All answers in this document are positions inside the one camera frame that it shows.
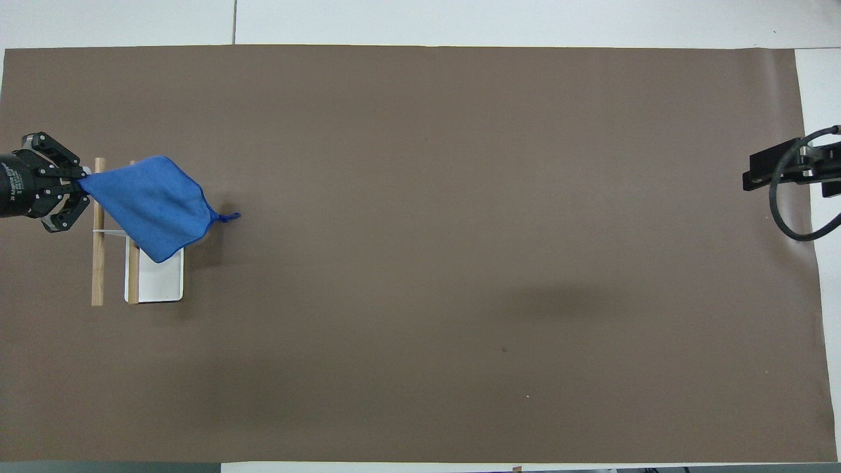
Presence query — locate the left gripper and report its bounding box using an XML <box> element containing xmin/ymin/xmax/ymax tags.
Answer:
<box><xmin>0</xmin><ymin>131</ymin><xmax>91</xmax><ymax>235</ymax></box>

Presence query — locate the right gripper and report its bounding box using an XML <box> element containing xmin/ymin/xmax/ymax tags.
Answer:
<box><xmin>803</xmin><ymin>140</ymin><xmax>841</xmax><ymax>198</ymax></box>

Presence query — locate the blue towel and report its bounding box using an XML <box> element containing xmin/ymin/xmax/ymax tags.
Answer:
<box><xmin>77</xmin><ymin>155</ymin><xmax>242</xmax><ymax>265</ymax></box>

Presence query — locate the wooden towel rack white base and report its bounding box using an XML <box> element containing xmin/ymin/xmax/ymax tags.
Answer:
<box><xmin>91</xmin><ymin>157</ymin><xmax>185</xmax><ymax>307</ymax></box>

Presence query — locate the black cable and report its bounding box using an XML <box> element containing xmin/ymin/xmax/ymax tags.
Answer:
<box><xmin>769</xmin><ymin>125</ymin><xmax>841</xmax><ymax>242</ymax></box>

